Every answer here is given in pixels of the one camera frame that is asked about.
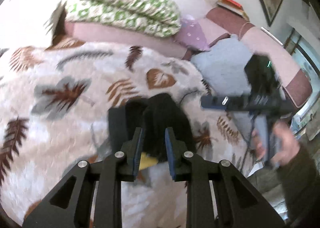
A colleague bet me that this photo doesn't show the black pants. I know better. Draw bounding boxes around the black pants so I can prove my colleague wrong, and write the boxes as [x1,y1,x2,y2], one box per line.
[108,93,196,162]

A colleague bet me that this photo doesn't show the person's right hand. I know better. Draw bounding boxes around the person's right hand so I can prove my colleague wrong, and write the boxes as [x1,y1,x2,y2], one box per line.
[252,121,300,166]

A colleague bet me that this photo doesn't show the stack of books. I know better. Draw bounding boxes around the stack of books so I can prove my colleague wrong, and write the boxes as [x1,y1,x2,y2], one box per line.
[216,0,249,21]

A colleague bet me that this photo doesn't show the purple floral pillow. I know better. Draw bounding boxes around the purple floral pillow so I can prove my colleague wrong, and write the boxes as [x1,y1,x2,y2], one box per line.
[172,17,209,52]

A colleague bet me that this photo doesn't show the light blue pillow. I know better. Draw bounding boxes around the light blue pillow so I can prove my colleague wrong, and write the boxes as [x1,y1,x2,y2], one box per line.
[190,34,252,95]

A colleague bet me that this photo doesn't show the dark green right sleeve forearm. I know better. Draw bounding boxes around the dark green right sleeve forearm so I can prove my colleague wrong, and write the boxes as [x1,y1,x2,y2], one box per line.
[277,146,319,227]

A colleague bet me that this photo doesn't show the pink quilted bed sheet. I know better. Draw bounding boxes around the pink quilted bed sheet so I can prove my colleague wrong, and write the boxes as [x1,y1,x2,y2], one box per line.
[60,7,312,109]

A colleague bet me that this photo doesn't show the green white patterned quilt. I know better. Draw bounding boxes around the green white patterned quilt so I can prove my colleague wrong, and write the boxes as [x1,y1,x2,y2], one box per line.
[64,0,181,38]

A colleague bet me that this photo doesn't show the leaf pattern fleece blanket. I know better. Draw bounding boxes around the leaf pattern fleece blanket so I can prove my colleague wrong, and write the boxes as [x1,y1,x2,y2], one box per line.
[1,39,253,225]

